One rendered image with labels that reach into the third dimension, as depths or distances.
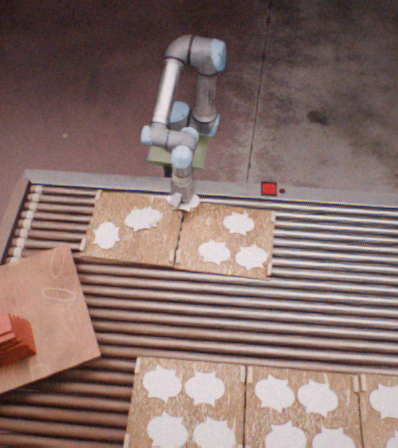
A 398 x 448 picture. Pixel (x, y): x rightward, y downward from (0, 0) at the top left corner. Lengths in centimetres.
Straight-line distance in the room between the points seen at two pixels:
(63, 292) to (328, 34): 377
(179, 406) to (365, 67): 358
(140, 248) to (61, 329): 49
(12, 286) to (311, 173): 236
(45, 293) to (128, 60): 294
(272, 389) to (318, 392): 17
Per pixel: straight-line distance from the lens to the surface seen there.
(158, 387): 177
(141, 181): 223
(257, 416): 177
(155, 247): 199
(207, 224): 205
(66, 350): 176
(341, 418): 183
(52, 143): 379
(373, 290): 206
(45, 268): 192
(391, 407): 189
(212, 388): 176
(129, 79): 420
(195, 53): 192
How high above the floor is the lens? 267
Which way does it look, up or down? 57 degrees down
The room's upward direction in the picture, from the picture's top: straight up
